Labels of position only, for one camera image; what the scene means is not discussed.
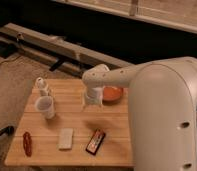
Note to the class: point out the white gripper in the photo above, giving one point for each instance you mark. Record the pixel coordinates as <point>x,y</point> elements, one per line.
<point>93,96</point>

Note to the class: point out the white rectangular sponge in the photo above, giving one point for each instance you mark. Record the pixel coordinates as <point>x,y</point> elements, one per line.
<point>65,139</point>

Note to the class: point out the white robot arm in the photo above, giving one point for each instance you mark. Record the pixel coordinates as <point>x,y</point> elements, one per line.
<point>162,110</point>

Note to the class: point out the orange bowl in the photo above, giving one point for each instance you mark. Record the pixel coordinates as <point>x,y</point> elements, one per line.
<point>112,94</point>

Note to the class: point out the black red snack packet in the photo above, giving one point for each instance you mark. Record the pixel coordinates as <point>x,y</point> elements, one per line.
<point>95,141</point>

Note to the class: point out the white plastic cup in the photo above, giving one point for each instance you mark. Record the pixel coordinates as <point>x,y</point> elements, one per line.
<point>45,105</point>

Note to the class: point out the white plastic bottle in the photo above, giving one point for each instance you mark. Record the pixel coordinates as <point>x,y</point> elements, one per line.
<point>43,87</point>

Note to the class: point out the red sausage snack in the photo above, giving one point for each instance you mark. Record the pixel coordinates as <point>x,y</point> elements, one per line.
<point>27,144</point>

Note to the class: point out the black table leg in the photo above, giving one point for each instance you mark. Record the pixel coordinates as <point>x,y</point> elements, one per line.
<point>9,130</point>

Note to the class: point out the grey metal rail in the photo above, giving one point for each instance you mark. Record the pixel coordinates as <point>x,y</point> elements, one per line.
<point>73,51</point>

